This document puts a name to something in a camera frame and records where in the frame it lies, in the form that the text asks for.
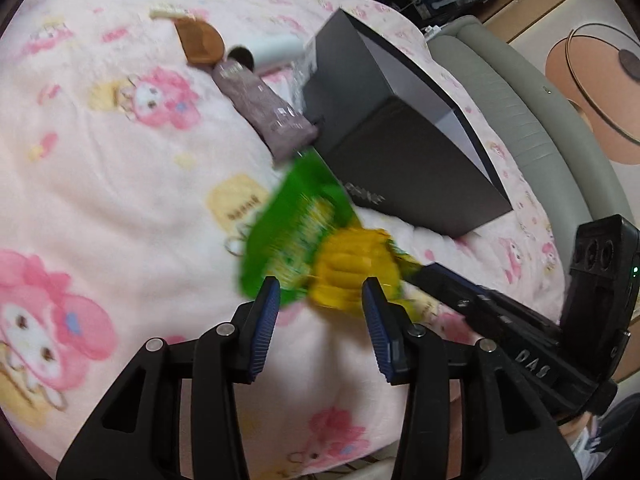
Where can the grey green bed headboard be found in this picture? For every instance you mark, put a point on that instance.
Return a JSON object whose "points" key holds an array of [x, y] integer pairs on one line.
{"points": [[540, 125]]}

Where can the mauve cream tube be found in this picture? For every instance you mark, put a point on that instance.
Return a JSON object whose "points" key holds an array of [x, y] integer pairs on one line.
{"points": [[255, 105]]}

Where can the green yellow snack packet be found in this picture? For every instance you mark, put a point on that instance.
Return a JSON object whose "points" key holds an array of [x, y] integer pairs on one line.
{"points": [[300, 230]]}

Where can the white paper roll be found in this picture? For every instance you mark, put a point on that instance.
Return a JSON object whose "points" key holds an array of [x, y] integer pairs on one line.
{"points": [[275, 52]]}

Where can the pink printed blanket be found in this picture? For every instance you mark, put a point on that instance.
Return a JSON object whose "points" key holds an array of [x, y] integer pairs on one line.
{"points": [[125, 185]]}

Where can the brown wooden comb with tassel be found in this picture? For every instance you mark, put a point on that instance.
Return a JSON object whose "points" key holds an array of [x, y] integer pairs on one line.
{"points": [[200, 42]]}

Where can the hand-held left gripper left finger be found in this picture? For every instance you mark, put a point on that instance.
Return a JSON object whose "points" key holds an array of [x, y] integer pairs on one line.
{"points": [[262, 325]]}

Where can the round orange wall decoration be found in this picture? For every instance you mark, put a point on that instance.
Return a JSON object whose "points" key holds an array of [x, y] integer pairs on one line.
{"points": [[600, 90]]}

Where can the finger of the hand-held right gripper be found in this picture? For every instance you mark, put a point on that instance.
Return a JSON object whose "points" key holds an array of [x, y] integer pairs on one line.
{"points": [[525, 315], [462, 305]]}

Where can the black shoe box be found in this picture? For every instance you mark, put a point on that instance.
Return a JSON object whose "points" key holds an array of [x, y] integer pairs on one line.
{"points": [[400, 160]]}

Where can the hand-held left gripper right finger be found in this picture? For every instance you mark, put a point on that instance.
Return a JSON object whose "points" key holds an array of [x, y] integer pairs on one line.
{"points": [[377, 330]]}

